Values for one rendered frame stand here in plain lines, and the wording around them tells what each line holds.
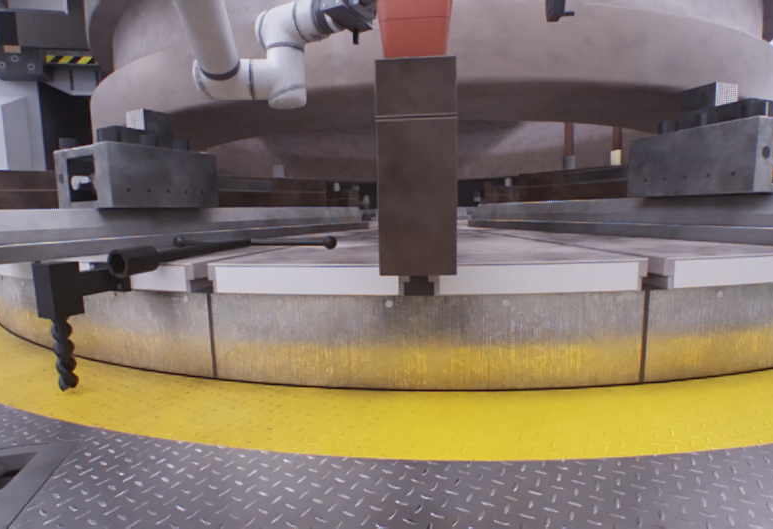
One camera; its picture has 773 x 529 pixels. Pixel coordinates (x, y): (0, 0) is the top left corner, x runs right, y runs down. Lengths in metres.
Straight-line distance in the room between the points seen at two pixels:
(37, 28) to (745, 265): 5.14
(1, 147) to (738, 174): 4.75
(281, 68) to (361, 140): 4.97
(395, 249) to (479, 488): 0.41
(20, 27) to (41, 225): 3.69
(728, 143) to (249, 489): 1.54
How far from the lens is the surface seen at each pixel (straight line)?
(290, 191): 3.14
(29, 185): 2.79
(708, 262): 1.20
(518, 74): 1.58
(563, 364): 1.08
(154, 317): 1.29
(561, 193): 3.11
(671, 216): 1.81
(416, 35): 0.83
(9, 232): 1.59
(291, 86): 1.02
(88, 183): 1.82
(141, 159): 1.69
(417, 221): 0.74
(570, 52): 1.67
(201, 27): 0.91
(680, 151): 1.71
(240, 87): 1.04
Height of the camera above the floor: 0.43
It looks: 7 degrees down
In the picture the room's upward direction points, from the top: 1 degrees counter-clockwise
